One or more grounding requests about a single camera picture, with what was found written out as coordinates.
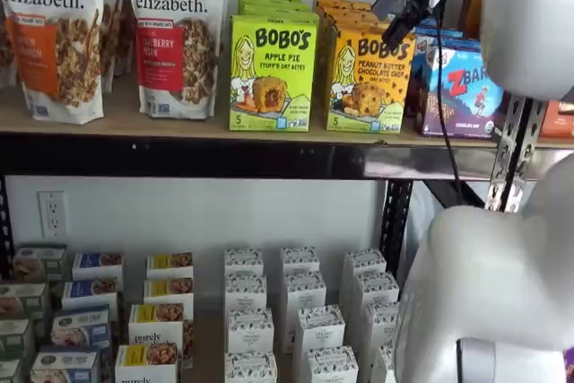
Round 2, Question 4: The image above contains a purple blue Zbar box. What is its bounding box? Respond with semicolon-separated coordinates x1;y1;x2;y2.
414;37;506;138
412;26;465;42

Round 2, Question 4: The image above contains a green Bobo's apple pie box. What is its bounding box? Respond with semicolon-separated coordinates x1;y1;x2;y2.
229;13;320;132
239;0;311;8
240;4;315;17

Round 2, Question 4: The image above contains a black shelf side brace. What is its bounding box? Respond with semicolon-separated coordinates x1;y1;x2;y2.
421;178;488;212

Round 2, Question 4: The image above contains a silver perforated shelf upright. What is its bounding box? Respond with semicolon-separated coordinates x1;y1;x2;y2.
486;93;546;213

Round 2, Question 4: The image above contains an orange red snack box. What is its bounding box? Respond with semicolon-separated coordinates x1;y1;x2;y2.
539;99;574;140

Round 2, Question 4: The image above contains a black perforated shelf upright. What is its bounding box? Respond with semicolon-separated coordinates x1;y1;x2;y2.
384;179;414;279
0;175;14;281

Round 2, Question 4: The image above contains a white floral print box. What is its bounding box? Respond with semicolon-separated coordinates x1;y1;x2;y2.
343;248;387;308
281;246;320;276
307;345;359;383
226;309;275;354
223;247;265;277
223;273;268;312
363;301;404;348
293;305;346;353
371;343;398;383
223;351;278;383
282;270;327;342
352;271;400;312

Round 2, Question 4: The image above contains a black horizontal shelf beam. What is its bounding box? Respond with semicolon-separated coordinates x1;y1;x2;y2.
0;130;501;182

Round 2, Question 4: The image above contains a light wooden shelf board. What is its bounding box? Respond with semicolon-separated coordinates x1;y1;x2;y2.
0;71;574;150

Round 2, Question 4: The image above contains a yellow label granola box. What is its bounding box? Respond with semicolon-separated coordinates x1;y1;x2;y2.
115;343;181;383
128;302;195;369
143;277;195;319
146;251;195;281

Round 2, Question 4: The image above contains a blue label granola box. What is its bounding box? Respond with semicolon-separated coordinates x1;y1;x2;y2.
61;277;120;312
71;251;125;281
49;305;112;351
30;345;103;383

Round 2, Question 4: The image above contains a red label granola bag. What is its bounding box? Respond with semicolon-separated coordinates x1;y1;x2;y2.
124;0;230;121

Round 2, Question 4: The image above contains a white granola bag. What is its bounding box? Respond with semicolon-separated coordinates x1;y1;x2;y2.
0;0;19;91
100;0;127;93

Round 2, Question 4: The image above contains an orange label granola bag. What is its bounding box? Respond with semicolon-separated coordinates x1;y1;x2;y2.
0;0;105;126

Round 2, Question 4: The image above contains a white patterned boxes group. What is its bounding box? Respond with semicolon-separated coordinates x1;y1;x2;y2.
107;261;378;383

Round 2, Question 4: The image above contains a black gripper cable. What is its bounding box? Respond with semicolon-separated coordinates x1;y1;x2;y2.
428;0;464;207

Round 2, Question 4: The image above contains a white wall power outlet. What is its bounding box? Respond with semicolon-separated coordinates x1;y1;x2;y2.
36;189;68;239

